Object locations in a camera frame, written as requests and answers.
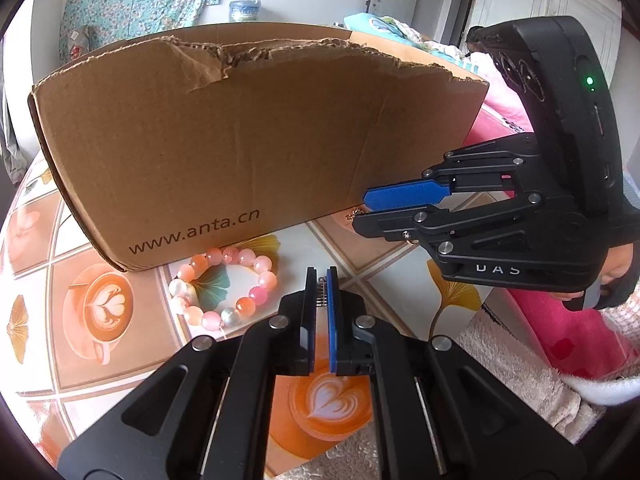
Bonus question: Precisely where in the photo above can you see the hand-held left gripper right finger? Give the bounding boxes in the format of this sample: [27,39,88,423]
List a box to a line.
[325,266,588,480]

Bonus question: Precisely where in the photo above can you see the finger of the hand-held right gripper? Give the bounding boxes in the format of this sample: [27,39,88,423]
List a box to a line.
[351,190,546,257]
[363,132,541,213]

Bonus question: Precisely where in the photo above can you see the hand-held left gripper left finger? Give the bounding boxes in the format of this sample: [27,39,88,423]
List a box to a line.
[57,266,321,480]

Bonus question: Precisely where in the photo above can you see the gold chain bracelet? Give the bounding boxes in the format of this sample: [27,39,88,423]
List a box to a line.
[345,207,420,249]

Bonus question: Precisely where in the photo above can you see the pink bead bracelet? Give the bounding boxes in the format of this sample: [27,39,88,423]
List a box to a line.
[168,245,279,331]

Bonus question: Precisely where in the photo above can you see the brown cardboard box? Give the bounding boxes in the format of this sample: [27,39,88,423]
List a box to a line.
[27,22,492,274]

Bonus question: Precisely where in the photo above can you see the person's right hand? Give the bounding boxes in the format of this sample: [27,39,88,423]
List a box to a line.
[551,244,640,307]

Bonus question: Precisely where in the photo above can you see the white wardrobe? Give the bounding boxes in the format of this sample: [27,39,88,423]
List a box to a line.
[469,0,625,82]

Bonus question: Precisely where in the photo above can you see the blue patterned quilt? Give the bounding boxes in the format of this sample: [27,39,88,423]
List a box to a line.
[343,11,437,52]

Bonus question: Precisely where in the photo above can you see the pink floral bed blanket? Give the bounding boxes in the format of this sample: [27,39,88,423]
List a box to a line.
[461,66,618,377]

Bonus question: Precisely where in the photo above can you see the tile-patterned tablecloth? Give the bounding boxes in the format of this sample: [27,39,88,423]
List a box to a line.
[0,152,487,480]

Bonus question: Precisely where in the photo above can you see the blue water dispenser bottle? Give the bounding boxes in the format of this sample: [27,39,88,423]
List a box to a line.
[229,0,263,24]

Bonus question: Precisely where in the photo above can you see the red flower patterned cushion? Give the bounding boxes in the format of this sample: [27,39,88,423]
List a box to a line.
[59,24,99,64]

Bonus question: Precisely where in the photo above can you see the teal floral wall cloth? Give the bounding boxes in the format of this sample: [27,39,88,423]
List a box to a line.
[58,0,224,64]

